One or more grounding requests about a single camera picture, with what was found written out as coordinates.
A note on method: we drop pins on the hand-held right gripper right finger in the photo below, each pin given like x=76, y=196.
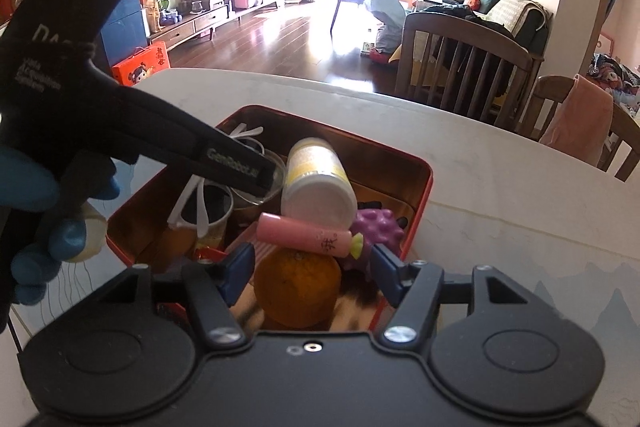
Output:
x=387, y=272

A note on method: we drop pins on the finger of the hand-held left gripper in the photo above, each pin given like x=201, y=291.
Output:
x=235, y=164

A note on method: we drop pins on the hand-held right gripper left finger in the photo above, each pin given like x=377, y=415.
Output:
x=239, y=269

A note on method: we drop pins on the purple knobbly toy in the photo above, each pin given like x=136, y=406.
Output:
x=380, y=229

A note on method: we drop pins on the clear plastic cup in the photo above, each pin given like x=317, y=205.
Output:
x=270, y=192

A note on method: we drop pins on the white sunglasses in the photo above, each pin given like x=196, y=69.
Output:
x=192, y=202

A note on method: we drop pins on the orange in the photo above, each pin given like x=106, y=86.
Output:
x=295, y=287

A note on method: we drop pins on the pink candy-shaped tube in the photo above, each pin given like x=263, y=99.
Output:
x=300, y=234

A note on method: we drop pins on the yellow bottle with white cap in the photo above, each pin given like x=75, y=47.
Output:
x=317, y=192

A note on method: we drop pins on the red tin box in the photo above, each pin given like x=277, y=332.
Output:
x=390, y=167

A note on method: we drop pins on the person's left hand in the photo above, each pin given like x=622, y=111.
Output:
x=25, y=177

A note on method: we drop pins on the red gift box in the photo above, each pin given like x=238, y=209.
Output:
x=142, y=67

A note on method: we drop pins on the wooden TV cabinet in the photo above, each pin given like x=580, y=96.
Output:
x=210, y=17

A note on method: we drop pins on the red floor cushion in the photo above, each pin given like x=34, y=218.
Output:
x=380, y=56

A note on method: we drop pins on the yellow chair cushion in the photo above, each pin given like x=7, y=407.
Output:
x=402, y=57

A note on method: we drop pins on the pale blue bag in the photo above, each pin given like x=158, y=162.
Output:
x=385, y=14

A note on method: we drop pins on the wooden slatted chair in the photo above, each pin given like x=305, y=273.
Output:
x=450, y=57

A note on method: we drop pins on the pink cloth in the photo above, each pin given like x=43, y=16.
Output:
x=580, y=122

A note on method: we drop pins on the wooden chair with pink cloth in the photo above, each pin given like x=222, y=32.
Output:
x=625, y=132

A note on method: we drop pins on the red doll cushion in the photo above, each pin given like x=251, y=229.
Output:
x=472, y=1

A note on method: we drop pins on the pale sofa blanket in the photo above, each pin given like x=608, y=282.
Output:
x=515, y=14

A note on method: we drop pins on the printed bedding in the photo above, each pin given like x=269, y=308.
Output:
x=612, y=79

